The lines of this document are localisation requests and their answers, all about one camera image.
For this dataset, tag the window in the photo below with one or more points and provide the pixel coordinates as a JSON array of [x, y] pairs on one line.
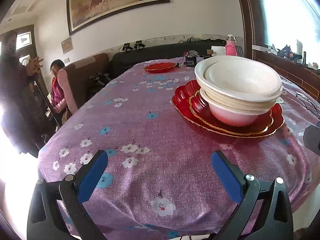
[[293, 23]]

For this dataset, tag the pink bowl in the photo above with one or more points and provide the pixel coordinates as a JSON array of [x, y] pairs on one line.
[[228, 117]]

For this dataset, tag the purple floral tablecloth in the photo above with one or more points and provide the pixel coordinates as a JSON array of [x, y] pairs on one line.
[[159, 182]]

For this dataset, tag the small red glass plate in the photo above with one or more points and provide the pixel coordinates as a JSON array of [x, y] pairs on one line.
[[158, 68]]

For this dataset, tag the red glass plate gold rim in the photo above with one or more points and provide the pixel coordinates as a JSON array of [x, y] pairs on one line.
[[200, 109]]

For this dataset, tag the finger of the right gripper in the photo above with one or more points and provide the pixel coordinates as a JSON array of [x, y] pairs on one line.
[[311, 139]]

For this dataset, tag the pink water bottle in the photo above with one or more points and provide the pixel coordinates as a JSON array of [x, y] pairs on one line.
[[230, 48]]

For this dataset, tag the white bowl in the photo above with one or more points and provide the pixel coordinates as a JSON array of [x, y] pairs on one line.
[[240, 78]]

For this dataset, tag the eyeglasses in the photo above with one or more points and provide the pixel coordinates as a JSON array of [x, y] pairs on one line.
[[308, 104]]

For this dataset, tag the black sofa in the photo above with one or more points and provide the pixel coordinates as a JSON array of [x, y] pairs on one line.
[[123, 61]]

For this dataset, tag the brown armchair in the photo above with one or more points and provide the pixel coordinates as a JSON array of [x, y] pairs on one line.
[[73, 78]]

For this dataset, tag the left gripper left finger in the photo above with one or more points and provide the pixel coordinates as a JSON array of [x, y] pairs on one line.
[[45, 220]]

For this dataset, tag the beige bowl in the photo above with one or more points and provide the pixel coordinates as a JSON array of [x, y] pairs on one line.
[[238, 106]]

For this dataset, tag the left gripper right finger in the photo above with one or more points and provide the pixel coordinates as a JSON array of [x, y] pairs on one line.
[[263, 209]]

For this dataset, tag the seated person in pink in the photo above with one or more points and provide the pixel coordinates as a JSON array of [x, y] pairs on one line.
[[57, 96]]

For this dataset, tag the standing person dark clothes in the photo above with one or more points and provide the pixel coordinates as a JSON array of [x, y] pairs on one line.
[[23, 122]]

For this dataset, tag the wall plaque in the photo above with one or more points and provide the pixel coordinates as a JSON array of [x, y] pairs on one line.
[[67, 45]]

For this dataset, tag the framed horse painting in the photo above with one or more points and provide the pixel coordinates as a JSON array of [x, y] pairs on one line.
[[115, 0]]

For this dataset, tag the large red glass plate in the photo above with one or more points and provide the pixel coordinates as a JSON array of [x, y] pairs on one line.
[[180, 102]]

